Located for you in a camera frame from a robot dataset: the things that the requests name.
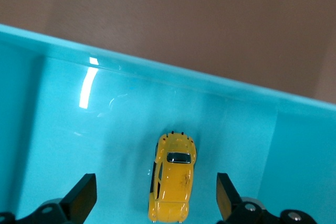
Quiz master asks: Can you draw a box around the teal plastic bin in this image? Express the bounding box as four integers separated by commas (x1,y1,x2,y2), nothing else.
0,23,336,224

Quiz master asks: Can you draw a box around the yellow beetle toy car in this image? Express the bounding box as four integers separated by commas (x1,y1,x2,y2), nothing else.
147,130,198,223

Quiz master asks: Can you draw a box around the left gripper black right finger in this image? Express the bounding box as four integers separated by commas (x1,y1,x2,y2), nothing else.
216,172,316,224

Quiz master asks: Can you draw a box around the brown table cover sheet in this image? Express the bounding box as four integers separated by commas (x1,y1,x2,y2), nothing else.
0,0,336,108

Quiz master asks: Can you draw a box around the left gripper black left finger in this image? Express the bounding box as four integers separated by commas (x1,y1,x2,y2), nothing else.
0,173,98,224

